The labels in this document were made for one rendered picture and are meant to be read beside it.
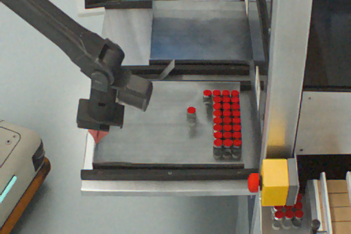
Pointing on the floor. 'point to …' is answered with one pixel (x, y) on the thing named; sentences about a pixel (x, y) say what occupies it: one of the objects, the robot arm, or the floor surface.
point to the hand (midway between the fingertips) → (97, 138)
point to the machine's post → (285, 66)
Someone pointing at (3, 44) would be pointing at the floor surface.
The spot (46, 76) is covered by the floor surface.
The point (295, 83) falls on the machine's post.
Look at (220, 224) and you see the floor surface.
